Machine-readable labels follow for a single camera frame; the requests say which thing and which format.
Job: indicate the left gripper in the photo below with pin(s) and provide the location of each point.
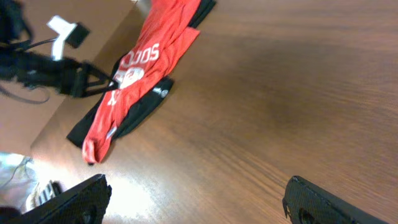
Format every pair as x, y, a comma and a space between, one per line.
67, 75

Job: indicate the red soccer t-shirt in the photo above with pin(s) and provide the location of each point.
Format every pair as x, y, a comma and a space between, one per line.
165, 36

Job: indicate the black athletic shirt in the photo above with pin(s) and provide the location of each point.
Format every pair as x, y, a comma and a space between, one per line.
139, 111

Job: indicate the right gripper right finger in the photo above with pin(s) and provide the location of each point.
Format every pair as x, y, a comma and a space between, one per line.
307, 203

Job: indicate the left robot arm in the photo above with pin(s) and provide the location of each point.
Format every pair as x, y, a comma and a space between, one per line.
17, 37

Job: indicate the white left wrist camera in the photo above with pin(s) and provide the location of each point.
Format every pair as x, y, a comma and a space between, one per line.
72, 34

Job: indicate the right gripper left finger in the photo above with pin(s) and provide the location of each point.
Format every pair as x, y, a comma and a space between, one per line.
84, 203

